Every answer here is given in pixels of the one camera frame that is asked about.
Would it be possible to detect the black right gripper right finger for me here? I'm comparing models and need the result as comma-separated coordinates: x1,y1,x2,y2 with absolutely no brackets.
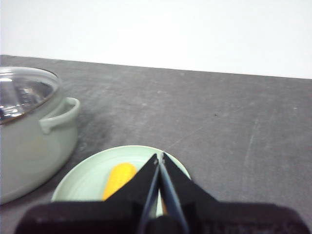
160,152,309,234

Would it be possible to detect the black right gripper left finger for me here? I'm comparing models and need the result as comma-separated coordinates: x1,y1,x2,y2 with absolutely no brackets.
14,153,161,234

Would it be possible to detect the pale green electric steamer pot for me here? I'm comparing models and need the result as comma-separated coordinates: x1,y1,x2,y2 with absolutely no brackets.
0,66,81,206

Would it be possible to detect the pale green round plate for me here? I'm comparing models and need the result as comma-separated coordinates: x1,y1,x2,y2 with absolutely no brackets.
51,145,192,218

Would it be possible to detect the glass lid with round knob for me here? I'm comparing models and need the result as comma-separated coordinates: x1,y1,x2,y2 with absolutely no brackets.
0,66,60,126

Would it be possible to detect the yellow corn cob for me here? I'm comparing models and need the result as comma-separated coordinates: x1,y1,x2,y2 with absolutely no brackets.
101,162,169,216

